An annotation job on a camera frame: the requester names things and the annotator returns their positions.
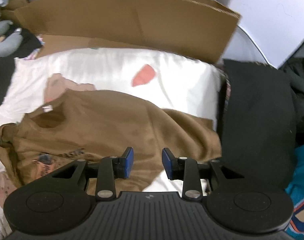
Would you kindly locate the black jacket heap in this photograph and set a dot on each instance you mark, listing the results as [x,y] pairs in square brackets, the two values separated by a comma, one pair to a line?
[302,85]

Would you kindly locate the large flattened cardboard box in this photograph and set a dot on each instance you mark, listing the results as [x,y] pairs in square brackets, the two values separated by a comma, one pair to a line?
[116,17]

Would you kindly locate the floral white sheet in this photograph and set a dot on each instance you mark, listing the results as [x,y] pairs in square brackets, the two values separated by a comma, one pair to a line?
[33,52]

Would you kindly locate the black crumpled garment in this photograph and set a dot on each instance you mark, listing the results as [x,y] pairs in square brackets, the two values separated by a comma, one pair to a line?
[1,80]

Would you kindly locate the grey neck pillow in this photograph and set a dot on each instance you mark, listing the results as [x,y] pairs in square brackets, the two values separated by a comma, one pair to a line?
[6,45]

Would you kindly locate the teal patterned blanket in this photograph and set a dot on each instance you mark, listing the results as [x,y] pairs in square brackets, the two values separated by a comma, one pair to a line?
[303,170]

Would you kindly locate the white bear print blanket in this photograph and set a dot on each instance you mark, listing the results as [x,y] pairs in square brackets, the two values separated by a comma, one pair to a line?
[104,65]

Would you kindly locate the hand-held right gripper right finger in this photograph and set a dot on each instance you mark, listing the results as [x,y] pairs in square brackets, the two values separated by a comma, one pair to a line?
[167,163]

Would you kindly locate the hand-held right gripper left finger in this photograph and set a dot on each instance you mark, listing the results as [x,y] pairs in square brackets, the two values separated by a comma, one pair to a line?
[129,162]

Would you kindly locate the folded black clothes stack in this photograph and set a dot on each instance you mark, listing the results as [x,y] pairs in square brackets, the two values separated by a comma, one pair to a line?
[257,120]

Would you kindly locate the brown printed t-shirt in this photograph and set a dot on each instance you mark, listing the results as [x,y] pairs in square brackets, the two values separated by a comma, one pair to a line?
[104,120]

